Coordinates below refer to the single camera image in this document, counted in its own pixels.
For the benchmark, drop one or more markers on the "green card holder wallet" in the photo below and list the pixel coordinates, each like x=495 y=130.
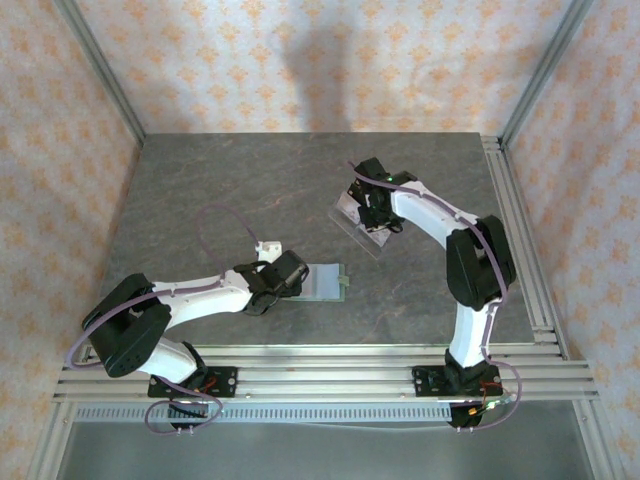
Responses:
x=327 y=282

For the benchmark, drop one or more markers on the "clear acrylic card stand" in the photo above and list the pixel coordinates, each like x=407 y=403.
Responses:
x=372 y=250

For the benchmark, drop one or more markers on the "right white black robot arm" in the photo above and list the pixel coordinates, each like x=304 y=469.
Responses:
x=430 y=210

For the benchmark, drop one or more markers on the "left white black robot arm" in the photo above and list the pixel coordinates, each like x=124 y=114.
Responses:
x=200 y=300

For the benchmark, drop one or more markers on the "white card pink print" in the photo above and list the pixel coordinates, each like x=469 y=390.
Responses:
x=382 y=239
x=347 y=210

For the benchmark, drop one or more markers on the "dark green card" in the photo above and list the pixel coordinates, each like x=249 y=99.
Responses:
x=353 y=189

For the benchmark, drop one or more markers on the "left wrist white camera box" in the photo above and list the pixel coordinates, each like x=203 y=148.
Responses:
x=269 y=249

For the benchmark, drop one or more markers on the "long aluminium base rail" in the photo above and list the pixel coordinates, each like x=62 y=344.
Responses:
x=325 y=375

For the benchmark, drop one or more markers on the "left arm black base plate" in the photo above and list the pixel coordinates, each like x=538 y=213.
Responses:
x=225 y=382

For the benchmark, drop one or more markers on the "aluminium side rail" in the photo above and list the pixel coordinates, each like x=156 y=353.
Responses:
x=500 y=165

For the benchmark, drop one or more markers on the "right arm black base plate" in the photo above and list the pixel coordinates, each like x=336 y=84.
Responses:
x=425 y=382

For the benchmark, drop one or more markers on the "slanted aluminium frame post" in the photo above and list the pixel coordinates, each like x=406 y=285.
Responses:
x=103 y=70
x=544 y=70

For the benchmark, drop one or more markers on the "aluminium frame leg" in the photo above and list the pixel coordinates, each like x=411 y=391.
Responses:
x=51 y=440
x=593 y=440

